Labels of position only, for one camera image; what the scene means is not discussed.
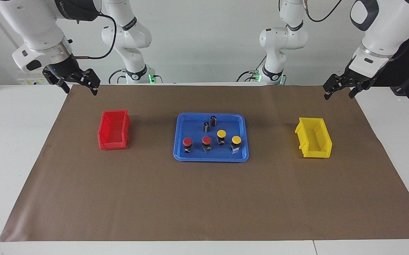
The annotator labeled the black right base cable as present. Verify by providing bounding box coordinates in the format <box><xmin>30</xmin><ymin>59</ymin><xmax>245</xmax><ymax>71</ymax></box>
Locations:
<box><xmin>109</xmin><ymin>69</ymin><xmax>127</xmax><ymax>84</ymax></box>

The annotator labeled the black left base cable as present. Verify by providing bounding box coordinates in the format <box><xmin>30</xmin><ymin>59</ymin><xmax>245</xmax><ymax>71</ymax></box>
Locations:
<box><xmin>237</xmin><ymin>57</ymin><xmax>267</xmax><ymax>83</ymax></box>

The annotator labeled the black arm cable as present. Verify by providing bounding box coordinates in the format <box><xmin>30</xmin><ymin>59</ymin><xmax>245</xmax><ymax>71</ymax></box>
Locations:
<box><xmin>303</xmin><ymin>0</ymin><xmax>343</xmax><ymax>23</ymax></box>
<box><xmin>70</xmin><ymin>12</ymin><xmax>117</xmax><ymax>60</ymax></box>

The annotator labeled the blue plastic tray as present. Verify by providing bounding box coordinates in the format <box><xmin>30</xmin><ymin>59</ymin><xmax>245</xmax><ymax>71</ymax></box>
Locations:
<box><xmin>174</xmin><ymin>113</ymin><xmax>250</xmax><ymax>163</ymax></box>

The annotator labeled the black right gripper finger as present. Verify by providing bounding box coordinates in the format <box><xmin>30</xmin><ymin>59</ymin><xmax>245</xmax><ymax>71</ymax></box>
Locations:
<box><xmin>56</xmin><ymin>78</ymin><xmax>71</xmax><ymax>94</ymax></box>
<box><xmin>80</xmin><ymin>68</ymin><xmax>101</xmax><ymax>96</ymax></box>

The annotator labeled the white power outlet box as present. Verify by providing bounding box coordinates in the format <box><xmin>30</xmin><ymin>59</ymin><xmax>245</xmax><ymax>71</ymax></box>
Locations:
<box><xmin>17</xmin><ymin>73</ymin><xmax>49</xmax><ymax>85</ymax></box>

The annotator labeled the red plastic bin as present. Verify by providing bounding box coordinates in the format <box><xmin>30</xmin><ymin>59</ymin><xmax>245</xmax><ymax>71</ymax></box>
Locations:
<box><xmin>97</xmin><ymin>109</ymin><xmax>131</xmax><ymax>151</ymax></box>

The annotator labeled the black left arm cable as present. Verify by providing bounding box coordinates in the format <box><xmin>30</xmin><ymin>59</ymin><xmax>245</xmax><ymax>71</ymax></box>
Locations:
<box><xmin>303</xmin><ymin>0</ymin><xmax>343</xmax><ymax>23</ymax></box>

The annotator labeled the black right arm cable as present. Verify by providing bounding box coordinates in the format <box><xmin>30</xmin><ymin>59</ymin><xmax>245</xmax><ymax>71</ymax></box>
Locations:
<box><xmin>70</xmin><ymin>12</ymin><xmax>117</xmax><ymax>60</ymax></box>

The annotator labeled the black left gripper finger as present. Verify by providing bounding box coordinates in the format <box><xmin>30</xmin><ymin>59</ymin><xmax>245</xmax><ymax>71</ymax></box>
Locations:
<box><xmin>323</xmin><ymin>74</ymin><xmax>345</xmax><ymax>100</ymax></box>
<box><xmin>348</xmin><ymin>83</ymin><xmax>366</xmax><ymax>99</ymax></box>

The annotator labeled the yellow plastic bin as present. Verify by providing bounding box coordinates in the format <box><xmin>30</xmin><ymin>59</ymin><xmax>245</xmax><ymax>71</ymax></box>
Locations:
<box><xmin>295</xmin><ymin>117</ymin><xmax>333</xmax><ymax>159</ymax></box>

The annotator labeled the black base cable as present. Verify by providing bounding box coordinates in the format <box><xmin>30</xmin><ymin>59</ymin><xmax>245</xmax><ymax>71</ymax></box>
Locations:
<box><xmin>237</xmin><ymin>57</ymin><xmax>267</xmax><ymax>83</ymax></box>
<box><xmin>109</xmin><ymin>69</ymin><xmax>127</xmax><ymax>84</ymax></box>

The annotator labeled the brown paper mat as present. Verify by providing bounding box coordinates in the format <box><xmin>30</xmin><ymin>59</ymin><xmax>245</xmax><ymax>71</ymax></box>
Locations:
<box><xmin>0</xmin><ymin>84</ymin><xmax>409</xmax><ymax>242</ymax></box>

